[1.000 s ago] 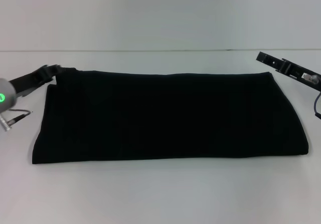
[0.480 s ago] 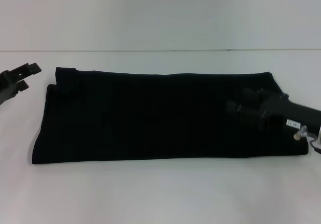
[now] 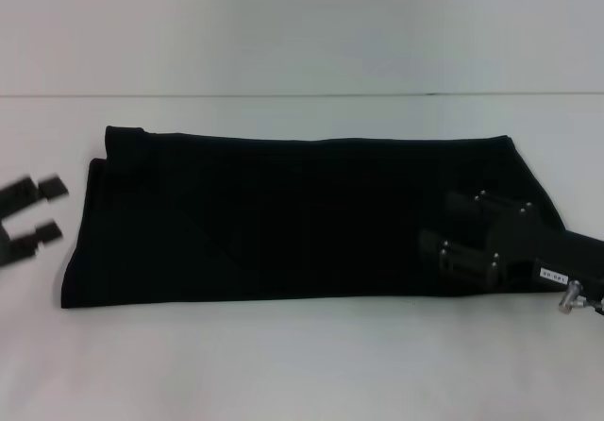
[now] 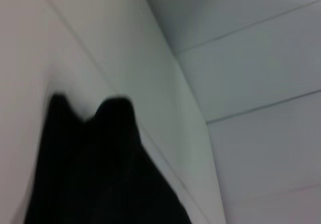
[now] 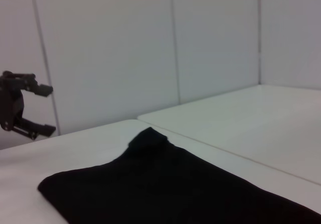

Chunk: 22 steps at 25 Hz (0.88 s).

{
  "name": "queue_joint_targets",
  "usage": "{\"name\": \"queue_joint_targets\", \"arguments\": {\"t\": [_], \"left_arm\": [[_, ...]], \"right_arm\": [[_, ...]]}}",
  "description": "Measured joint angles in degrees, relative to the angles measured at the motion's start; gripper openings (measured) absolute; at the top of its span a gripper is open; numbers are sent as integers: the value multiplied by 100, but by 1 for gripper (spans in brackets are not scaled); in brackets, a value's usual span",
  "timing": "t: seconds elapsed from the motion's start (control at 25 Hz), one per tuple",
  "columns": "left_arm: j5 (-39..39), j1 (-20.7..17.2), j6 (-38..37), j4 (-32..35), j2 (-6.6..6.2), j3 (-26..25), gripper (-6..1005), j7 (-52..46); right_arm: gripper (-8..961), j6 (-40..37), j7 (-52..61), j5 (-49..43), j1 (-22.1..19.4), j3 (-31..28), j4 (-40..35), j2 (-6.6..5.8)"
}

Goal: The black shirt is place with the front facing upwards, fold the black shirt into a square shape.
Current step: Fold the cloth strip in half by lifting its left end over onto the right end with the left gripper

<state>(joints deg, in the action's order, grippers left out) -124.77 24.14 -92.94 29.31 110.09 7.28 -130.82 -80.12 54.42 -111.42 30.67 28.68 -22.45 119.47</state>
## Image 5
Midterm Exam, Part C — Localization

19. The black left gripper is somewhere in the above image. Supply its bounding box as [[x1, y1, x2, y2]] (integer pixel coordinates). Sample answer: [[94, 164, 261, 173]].
[[0, 70, 57, 141]]

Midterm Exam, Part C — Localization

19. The black shirt with FREE print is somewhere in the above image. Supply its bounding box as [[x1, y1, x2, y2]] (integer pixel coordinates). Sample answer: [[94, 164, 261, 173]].
[[37, 126, 321, 224]]

